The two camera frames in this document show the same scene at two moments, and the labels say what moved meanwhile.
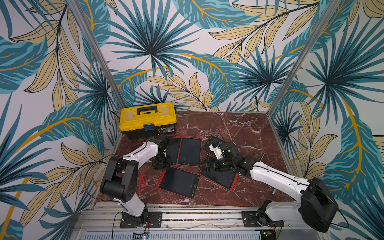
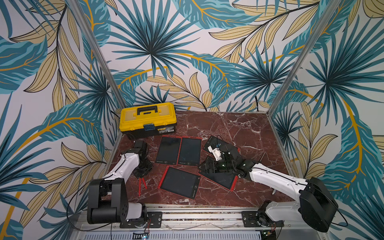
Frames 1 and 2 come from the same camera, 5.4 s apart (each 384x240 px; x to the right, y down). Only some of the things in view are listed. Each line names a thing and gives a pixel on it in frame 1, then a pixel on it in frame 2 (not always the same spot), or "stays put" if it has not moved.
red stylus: x=235 y=181 stays put
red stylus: x=161 y=178 stays put
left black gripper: x=168 y=163 to x=149 y=168
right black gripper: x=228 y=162 stays put
